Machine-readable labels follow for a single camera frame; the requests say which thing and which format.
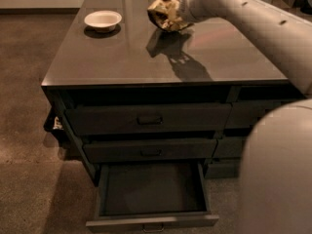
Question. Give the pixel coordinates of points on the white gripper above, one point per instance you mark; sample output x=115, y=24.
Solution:
x=185, y=10

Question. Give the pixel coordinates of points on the brown chip bag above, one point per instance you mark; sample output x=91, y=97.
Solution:
x=164, y=14

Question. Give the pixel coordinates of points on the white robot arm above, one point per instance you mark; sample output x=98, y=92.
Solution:
x=276, y=167

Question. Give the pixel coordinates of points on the top left drawer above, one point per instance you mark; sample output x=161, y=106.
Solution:
x=141, y=119

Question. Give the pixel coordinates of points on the dark drawer cabinet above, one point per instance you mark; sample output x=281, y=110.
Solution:
x=139, y=64

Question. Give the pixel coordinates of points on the top right drawer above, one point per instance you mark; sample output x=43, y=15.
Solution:
x=246, y=113

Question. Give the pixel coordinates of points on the middle right drawer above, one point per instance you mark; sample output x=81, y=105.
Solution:
x=229, y=147

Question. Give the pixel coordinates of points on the middle left drawer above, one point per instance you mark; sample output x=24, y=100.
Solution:
x=152, y=149

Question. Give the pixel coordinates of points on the bottom right drawer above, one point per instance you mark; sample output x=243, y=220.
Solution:
x=222, y=169

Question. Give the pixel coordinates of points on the open bottom left drawer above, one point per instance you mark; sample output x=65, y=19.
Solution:
x=151, y=197

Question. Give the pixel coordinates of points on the white bowl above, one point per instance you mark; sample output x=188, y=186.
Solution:
x=103, y=21

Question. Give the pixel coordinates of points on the black bin beside cabinet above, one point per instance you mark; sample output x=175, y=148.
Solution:
x=54, y=127

